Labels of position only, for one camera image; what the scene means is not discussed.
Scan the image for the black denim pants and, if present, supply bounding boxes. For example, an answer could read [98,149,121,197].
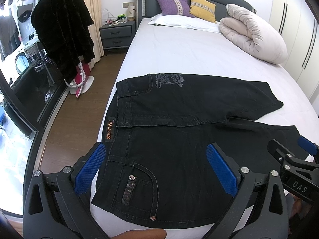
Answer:
[92,73,307,229]

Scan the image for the person's left hand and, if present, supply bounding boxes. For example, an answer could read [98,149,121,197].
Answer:
[111,229,167,239]

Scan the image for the pink and white bag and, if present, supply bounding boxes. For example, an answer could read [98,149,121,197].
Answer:
[64,61,94,99]

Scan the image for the folded beige duvet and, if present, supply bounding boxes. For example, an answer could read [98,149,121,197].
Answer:
[219,4,288,65]

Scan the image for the grey bedside nightstand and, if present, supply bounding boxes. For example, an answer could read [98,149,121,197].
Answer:
[99,21,136,50]

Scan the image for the bed with white sheet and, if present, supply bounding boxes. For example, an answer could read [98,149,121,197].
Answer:
[90,19,318,238]

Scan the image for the white bed pillow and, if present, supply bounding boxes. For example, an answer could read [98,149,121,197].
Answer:
[148,14,220,33]

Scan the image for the black garment on rack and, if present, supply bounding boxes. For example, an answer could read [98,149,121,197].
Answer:
[31,0,95,83]

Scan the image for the yellow throw pillow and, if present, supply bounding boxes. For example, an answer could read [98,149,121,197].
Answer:
[190,0,216,23]

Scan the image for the purple throw pillow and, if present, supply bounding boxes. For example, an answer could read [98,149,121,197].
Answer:
[157,0,195,18]

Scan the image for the beige curtain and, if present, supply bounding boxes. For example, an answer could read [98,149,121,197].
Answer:
[83,0,104,69]

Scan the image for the white wardrobe with handles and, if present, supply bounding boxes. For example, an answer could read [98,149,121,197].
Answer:
[269,0,318,103]

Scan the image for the white wire basket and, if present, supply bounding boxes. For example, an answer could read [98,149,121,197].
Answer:
[117,17,128,23]

